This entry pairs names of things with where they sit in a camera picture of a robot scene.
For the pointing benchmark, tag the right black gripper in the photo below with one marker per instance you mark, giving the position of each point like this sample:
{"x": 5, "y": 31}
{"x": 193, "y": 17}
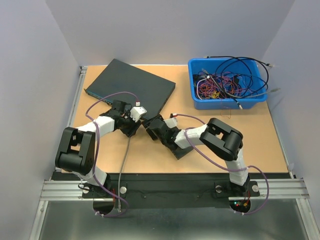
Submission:
{"x": 151, "y": 133}

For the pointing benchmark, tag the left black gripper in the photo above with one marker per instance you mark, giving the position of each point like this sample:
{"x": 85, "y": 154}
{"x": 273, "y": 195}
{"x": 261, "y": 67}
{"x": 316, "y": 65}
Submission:
{"x": 134, "y": 126}

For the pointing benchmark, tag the small black switch box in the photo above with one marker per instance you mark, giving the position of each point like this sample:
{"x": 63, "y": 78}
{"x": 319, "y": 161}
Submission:
{"x": 181, "y": 152}

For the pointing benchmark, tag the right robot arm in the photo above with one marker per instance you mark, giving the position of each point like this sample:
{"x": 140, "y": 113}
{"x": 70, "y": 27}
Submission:
{"x": 223, "y": 140}

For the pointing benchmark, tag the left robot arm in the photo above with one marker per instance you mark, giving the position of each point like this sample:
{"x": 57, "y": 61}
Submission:
{"x": 77, "y": 148}

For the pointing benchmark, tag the blue plastic bin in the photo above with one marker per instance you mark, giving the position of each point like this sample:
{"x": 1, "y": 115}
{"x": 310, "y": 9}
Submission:
{"x": 227, "y": 82}

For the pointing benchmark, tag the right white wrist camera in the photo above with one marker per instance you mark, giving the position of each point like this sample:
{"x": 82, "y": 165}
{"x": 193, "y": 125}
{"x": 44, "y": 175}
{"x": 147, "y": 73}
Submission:
{"x": 172, "y": 121}

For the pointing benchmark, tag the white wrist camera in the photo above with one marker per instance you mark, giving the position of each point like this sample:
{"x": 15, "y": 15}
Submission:
{"x": 172, "y": 121}
{"x": 137, "y": 112}

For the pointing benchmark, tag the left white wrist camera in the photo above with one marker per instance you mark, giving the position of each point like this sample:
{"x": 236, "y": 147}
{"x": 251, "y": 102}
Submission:
{"x": 137, "y": 112}

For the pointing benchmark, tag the large black network switch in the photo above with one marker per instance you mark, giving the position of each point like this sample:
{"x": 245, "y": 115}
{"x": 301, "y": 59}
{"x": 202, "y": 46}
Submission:
{"x": 153, "y": 91}

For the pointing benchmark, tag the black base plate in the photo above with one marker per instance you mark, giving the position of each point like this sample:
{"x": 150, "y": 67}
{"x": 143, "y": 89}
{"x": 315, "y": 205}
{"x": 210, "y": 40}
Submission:
{"x": 169, "y": 191}

